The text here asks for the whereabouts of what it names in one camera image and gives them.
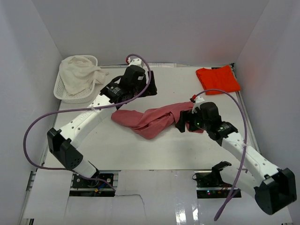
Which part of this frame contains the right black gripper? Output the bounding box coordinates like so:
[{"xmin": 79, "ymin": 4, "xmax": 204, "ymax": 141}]
[{"xmin": 175, "ymin": 109, "xmax": 210, "ymax": 133}]

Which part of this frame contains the pink t shirt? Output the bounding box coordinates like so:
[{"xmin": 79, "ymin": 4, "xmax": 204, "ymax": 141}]
[{"xmin": 111, "ymin": 102, "xmax": 193, "ymax": 140}]

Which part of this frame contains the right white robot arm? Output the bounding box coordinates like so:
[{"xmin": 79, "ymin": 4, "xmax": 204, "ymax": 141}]
[{"xmin": 175, "ymin": 102, "xmax": 297, "ymax": 215}]

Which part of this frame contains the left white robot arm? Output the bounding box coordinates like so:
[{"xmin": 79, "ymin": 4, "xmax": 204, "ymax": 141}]
[{"xmin": 47, "ymin": 65, "xmax": 157, "ymax": 187}]

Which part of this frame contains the paper sheet at back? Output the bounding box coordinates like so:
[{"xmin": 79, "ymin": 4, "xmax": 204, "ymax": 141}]
[{"xmin": 148, "ymin": 63, "xmax": 177, "ymax": 68}]

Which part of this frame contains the folded orange t shirt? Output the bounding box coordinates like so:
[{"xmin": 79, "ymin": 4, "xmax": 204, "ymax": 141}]
[{"xmin": 196, "ymin": 65, "xmax": 241, "ymax": 95}]

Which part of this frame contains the white plastic basket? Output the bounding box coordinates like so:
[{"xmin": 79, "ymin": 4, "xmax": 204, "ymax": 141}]
[{"xmin": 53, "ymin": 54, "xmax": 98, "ymax": 104}]

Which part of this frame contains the cream white t shirt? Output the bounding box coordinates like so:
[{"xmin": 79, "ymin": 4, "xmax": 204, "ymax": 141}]
[{"xmin": 59, "ymin": 55, "xmax": 106, "ymax": 95}]

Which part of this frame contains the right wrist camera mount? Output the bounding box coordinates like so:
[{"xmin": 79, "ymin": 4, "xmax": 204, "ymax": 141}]
[{"xmin": 190, "ymin": 95, "xmax": 205, "ymax": 113}]

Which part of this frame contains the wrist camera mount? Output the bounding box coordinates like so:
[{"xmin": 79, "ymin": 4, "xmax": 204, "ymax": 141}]
[
  {"xmin": 126, "ymin": 57, "xmax": 144, "ymax": 68},
  {"xmin": 190, "ymin": 95, "xmax": 205, "ymax": 113}
]

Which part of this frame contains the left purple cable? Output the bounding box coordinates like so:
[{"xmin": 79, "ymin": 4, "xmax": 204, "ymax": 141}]
[{"xmin": 23, "ymin": 53, "xmax": 151, "ymax": 192}]

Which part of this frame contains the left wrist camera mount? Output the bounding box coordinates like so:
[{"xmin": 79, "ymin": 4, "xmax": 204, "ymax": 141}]
[{"xmin": 126, "ymin": 57, "xmax": 144, "ymax": 68}]

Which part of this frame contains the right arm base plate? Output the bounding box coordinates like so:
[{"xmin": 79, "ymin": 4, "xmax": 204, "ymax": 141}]
[{"xmin": 192, "ymin": 161, "xmax": 232, "ymax": 199}]

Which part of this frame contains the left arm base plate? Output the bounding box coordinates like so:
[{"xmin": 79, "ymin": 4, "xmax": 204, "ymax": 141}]
[{"xmin": 69, "ymin": 174, "xmax": 115, "ymax": 197}]

